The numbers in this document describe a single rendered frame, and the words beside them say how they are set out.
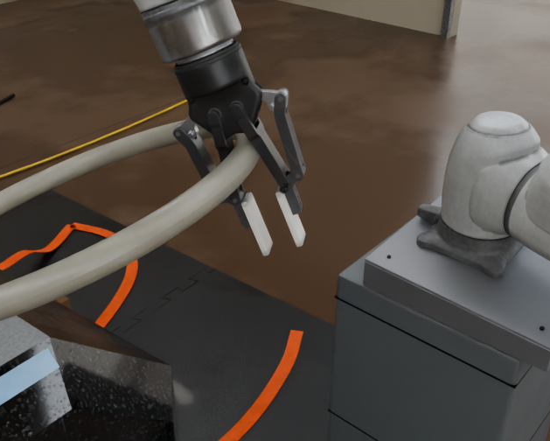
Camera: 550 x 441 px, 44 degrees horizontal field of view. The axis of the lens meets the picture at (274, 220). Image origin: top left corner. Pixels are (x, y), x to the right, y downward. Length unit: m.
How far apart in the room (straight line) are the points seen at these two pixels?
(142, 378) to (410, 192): 2.25
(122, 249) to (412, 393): 0.96
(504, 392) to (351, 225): 1.86
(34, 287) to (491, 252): 0.96
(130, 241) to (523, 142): 0.83
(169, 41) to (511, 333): 0.82
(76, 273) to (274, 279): 2.15
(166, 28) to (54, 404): 0.71
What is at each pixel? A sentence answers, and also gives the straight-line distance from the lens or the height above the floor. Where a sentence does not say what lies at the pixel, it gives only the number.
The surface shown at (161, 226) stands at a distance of 0.62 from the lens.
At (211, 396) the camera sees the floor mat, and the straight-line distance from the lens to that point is 2.25.
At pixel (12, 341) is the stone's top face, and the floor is 0.87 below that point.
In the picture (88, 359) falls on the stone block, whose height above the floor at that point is 0.79.
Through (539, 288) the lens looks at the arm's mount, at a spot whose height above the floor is 0.86.
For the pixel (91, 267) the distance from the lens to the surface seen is 0.61.
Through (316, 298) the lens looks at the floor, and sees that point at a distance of 2.64.
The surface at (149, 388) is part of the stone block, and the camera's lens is 1.40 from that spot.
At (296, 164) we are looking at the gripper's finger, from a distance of 0.74.
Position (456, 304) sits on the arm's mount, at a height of 0.85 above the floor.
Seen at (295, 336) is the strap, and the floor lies 0.02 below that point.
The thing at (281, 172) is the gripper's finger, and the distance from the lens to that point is 0.74.
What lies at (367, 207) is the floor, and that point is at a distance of 3.24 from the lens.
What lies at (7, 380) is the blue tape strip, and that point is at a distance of 1.19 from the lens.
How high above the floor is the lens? 1.63
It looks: 32 degrees down
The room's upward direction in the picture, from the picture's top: straight up
